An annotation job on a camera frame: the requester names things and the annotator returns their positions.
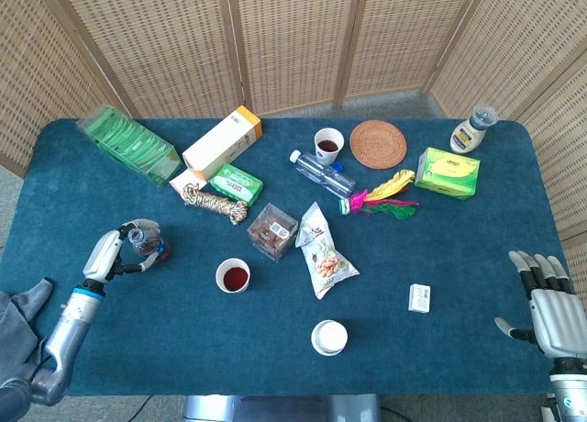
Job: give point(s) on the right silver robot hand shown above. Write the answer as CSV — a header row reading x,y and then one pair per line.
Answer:
x,y
557,318

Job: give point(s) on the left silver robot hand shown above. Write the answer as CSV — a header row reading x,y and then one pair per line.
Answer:
x,y
103,254

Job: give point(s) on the small dark drink bottle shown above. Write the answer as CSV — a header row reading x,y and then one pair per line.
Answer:
x,y
149,247

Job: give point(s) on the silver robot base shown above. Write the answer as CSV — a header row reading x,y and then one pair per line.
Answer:
x,y
282,409

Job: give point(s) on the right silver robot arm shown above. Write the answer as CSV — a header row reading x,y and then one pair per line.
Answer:
x,y
568,390

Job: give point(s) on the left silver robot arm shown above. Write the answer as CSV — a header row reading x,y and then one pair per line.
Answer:
x,y
73,321

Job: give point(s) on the paper cup with dark liquid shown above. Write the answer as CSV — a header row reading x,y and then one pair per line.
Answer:
x,y
233,277

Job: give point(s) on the white squeeze sauce bottle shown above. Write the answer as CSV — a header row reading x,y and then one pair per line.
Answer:
x,y
468,135

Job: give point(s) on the clear empty water bottle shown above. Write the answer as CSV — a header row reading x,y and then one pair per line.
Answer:
x,y
323,174

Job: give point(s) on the blue bottle cap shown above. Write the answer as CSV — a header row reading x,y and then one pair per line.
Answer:
x,y
338,167

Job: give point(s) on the white paper packet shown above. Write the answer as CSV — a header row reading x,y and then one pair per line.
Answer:
x,y
180,180

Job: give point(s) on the grey cloth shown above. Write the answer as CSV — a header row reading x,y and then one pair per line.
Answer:
x,y
18,321

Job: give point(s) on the clear box of green packets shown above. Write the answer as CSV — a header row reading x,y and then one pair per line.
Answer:
x,y
130,144

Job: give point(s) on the small white box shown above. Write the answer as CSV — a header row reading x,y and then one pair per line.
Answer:
x,y
420,298

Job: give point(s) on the green wrapped pack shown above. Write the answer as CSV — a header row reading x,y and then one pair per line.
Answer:
x,y
237,184

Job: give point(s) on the white and orange carton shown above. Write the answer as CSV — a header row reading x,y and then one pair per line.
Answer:
x,y
220,144

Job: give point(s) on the clear box of brown snacks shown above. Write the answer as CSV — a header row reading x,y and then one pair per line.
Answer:
x,y
271,231

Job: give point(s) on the green and yellow tissue box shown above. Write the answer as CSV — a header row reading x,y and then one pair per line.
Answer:
x,y
447,172

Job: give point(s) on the colourful feather shuttlecock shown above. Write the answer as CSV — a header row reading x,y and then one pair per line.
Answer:
x,y
387,190

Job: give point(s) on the nut snack bag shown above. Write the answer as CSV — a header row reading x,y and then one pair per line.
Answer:
x,y
326,261

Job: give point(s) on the white round jar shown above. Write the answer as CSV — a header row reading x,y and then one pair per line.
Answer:
x,y
329,337

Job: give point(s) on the round woven coaster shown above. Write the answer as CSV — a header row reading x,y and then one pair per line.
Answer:
x,y
378,144

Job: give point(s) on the woven bamboo folding screen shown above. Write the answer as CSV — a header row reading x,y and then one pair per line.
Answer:
x,y
293,41

